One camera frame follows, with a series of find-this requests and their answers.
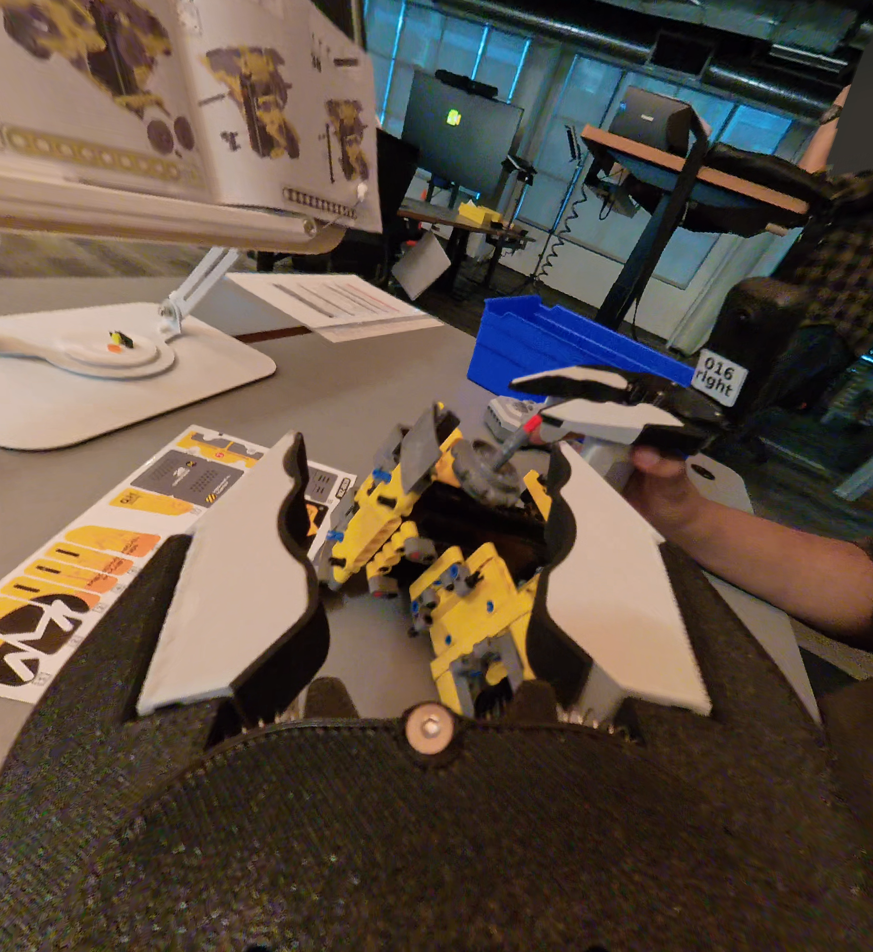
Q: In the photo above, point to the yellow and grey sticker sheet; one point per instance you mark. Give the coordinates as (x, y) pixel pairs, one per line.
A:
(109, 535)

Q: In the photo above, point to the yellow toy brick vehicle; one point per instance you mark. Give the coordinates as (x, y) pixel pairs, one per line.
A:
(384, 513)

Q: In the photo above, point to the standing desk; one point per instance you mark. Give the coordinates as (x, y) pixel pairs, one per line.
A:
(652, 238)

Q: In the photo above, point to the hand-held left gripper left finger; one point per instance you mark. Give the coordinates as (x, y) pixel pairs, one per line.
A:
(235, 595)

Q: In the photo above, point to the dark wall monitor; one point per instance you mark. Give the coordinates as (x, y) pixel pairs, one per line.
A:
(466, 149)

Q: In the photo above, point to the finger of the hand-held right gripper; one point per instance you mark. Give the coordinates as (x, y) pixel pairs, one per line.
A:
(585, 379)
(607, 424)

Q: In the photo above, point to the laminated paper sheet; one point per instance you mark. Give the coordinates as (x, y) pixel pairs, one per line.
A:
(332, 301)

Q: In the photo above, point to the white book stand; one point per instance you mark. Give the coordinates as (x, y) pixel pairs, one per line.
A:
(72, 394)

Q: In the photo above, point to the blue plastic bin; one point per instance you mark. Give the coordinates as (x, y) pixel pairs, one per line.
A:
(526, 349)

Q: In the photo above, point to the black office chair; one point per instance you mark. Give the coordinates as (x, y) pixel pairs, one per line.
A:
(764, 327)

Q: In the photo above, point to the grey toy motor block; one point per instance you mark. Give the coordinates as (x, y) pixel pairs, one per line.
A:
(507, 413)

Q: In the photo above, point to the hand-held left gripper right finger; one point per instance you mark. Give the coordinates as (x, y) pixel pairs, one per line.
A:
(615, 587)

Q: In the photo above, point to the person's right hand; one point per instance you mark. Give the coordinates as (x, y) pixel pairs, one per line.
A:
(660, 483)

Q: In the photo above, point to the dark laptop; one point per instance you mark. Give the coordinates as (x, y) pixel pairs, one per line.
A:
(652, 119)

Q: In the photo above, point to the hanging white paper sheet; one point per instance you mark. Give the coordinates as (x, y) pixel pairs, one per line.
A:
(421, 264)

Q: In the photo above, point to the grey axle with red tip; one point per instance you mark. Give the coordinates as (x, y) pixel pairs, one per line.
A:
(515, 442)

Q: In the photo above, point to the grey toothed toy wheel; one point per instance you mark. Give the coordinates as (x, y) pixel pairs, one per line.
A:
(481, 476)

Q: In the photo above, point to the toy instruction booklet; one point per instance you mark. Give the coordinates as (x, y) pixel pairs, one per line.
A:
(183, 89)

